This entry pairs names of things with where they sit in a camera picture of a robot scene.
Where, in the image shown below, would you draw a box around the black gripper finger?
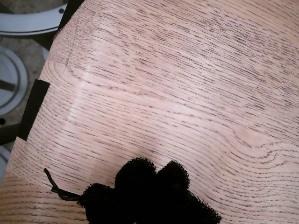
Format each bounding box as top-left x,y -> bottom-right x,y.
79,157 -> 160,224
149,160 -> 223,224

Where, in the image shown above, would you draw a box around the black tape strip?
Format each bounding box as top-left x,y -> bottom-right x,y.
57,0 -> 85,31
19,78 -> 51,142

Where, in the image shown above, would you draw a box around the grey round metal stool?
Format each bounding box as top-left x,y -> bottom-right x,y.
0,0 -> 71,178

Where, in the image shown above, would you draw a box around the black cable tie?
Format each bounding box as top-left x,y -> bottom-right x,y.
43,168 -> 82,201

